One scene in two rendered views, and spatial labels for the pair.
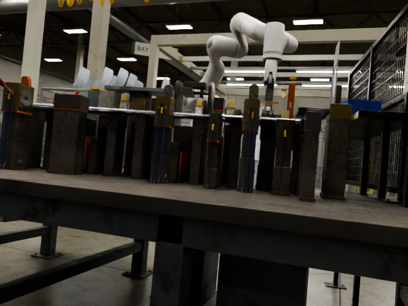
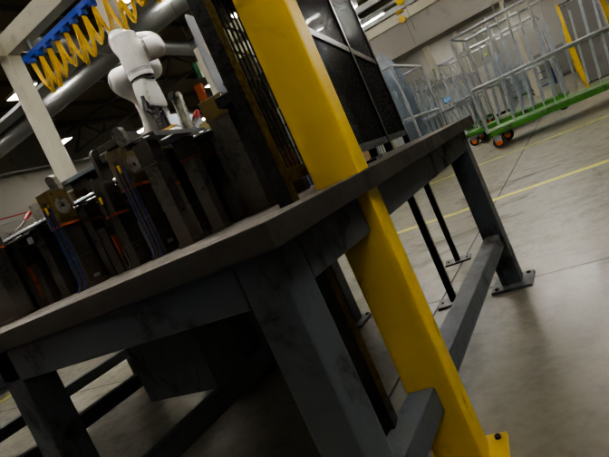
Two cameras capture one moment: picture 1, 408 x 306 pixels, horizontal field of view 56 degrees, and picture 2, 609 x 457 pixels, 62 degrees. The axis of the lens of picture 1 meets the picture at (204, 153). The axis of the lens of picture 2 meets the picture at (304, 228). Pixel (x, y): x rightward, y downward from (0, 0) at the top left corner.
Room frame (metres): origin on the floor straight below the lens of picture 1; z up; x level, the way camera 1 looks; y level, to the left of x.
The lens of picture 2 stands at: (0.02, -0.91, 0.72)
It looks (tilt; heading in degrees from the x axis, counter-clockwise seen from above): 5 degrees down; 12
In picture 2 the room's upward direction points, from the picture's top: 24 degrees counter-clockwise
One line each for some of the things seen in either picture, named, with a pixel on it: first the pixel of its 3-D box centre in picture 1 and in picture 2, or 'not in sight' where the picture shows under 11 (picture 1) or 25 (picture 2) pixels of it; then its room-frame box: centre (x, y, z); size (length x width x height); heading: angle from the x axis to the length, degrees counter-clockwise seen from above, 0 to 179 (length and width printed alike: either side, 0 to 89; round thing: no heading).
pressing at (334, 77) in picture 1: (334, 84); (215, 67); (1.60, -0.52, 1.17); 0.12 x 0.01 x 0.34; 170
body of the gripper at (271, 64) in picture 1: (271, 71); (149, 92); (1.66, -0.26, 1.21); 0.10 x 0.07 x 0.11; 170
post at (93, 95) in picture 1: (92, 130); not in sight; (2.15, 0.63, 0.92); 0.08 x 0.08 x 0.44; 80
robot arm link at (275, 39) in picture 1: (274, 39); (131, 53); (1.66, -0.26, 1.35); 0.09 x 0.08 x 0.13; 115
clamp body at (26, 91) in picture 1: (13, 126); not in sight; (1.64, 0.82, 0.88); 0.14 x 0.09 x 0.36; 170
